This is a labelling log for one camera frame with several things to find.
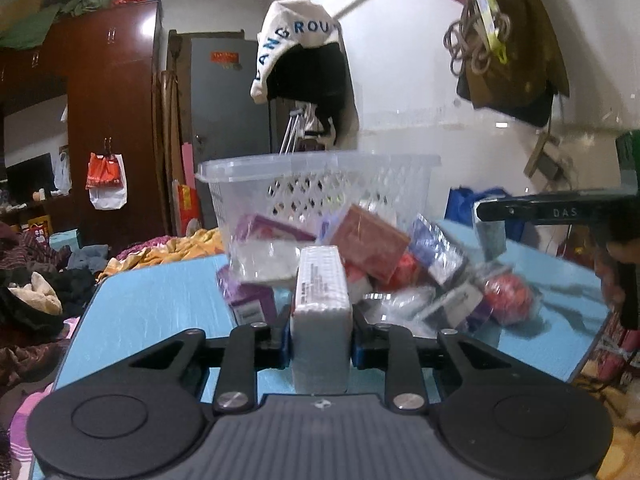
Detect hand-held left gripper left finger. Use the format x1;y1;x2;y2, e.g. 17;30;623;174
128;304;294;414

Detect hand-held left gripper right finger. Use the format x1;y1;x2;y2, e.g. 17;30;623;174
351;304;517;414

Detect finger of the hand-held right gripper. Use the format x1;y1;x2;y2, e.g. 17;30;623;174
475;191;623;226

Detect white rectangular box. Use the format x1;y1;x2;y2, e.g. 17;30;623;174
290;245;353;395

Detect red round packet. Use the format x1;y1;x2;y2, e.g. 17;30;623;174
480;270;538;326

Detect red-brown box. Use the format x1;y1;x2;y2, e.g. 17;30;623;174
327;204;413;283

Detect clear plastic basket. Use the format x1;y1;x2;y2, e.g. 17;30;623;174
195;151;442;261

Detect person's right hand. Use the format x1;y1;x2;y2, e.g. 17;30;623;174
606;240;640;267

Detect grey power adapter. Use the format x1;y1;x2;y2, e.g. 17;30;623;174
522;132;573;181

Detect purple box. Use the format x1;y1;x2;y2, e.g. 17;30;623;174
216;265;278;328

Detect blue fabric bag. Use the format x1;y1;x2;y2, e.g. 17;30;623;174
445;186;526;241

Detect clear packet with white pad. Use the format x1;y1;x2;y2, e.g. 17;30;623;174
227;237;301;288

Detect small red packet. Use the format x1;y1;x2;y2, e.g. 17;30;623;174
392;252;426;288

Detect dark wrapped packet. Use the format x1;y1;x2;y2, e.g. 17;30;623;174
420;280;486;333

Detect purple silver packet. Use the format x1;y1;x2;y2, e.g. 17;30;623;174
407;215;471;286

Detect purple flat packet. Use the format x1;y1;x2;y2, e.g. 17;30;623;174
234;213;318;246

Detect yellow printed blanket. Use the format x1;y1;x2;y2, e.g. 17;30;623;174
97;227;226;281

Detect brown hanging bag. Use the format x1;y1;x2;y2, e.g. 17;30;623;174
455;0;571;128

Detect red and yellow carton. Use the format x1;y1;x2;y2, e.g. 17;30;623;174
172;180;203;236

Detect pink cardboard sheet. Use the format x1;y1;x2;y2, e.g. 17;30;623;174
181;142;197;186

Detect grey metal door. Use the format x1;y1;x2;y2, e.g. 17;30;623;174
190;32;273;201

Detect red and white plastic bag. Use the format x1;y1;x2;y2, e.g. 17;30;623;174
85;151;126;211

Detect teal box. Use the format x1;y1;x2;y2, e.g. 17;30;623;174
49;229;83;253

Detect beige plush cloth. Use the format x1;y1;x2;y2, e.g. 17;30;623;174
7;271;63;316

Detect wooden poles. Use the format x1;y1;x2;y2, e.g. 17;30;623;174
157;30;187;233

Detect pile of dark clothes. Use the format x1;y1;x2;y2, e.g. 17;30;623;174
0;220;108;386

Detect white and black hanging garment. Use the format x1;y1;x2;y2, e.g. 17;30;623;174
250;0;351;111

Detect pink striped blanket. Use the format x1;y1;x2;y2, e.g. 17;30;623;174
0;385;56;480

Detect brown wooden wardrobe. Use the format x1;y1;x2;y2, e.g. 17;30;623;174
0;0;168;256

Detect black monitor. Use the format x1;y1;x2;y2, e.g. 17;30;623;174
5;152;55;206

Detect green cloth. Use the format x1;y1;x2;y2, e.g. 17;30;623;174
0;0;116;51

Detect coiled grey rope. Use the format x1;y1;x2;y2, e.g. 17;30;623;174
444;12;512;76

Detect yellow patterned strap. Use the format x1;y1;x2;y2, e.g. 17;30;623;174
462;0;508;66

